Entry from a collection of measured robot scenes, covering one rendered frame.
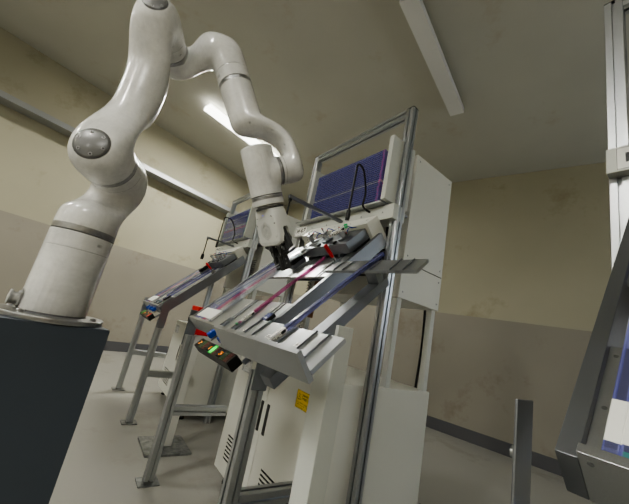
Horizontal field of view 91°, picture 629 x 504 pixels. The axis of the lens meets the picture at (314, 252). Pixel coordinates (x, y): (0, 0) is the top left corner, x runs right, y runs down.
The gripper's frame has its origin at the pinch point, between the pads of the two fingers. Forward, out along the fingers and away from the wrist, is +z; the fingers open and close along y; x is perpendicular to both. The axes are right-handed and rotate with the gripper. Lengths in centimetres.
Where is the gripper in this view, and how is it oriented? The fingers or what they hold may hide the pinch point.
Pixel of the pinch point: (282, 262)
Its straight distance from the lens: 85.9
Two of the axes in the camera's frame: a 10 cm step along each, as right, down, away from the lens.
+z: 2.1, 9.7, 1.3
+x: 7.2, -2.4, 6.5
